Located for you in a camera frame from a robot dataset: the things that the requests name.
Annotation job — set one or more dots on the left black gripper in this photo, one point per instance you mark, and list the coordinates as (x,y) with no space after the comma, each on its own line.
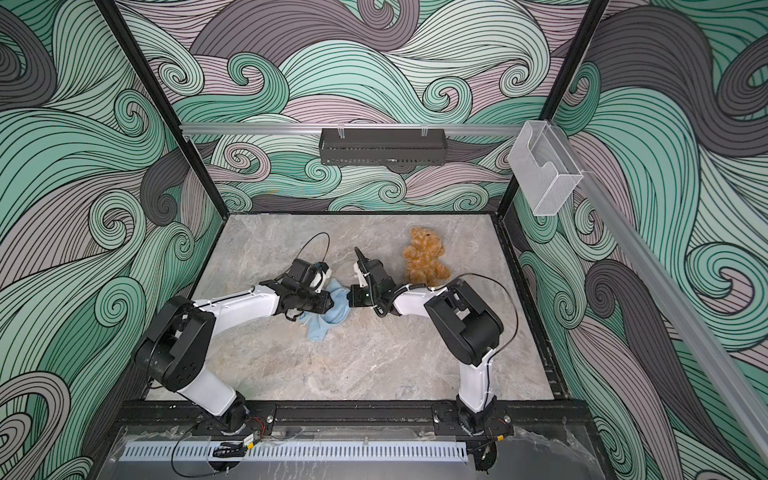
(323,306)

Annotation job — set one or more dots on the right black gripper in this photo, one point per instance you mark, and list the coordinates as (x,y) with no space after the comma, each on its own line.
(354,289)

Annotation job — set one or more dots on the light blue fleece hoodie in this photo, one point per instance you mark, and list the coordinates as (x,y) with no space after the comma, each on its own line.
(318,325)

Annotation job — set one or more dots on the brown teddy bear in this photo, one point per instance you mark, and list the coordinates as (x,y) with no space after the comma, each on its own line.
(423,258)

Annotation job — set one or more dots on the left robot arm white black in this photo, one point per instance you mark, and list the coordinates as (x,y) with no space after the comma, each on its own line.
(173,349)

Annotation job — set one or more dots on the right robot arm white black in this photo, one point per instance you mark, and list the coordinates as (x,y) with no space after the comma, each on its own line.
(467,325)

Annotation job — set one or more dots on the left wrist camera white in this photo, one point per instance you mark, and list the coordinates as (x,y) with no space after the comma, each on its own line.
(322,276)

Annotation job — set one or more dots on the black wall tray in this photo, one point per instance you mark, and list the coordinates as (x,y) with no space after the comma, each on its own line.
(383,147)

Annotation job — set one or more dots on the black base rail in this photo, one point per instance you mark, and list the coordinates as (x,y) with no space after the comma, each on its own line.
(441,417)

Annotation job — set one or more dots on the aluminium rail back wall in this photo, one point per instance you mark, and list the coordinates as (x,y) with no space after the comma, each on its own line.
(276,128)

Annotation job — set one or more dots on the aluminium rail wall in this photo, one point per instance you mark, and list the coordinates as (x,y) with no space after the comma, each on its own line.
(276,128)
(606,186)

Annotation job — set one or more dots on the clear plastic wall bin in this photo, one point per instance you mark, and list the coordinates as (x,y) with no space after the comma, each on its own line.
(544,164)

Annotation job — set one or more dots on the white slotted cable duct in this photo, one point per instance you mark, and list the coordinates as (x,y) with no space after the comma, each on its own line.
(426,451)

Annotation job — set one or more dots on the aluminium rail right wall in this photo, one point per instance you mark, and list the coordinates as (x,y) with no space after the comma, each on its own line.
(606,186)

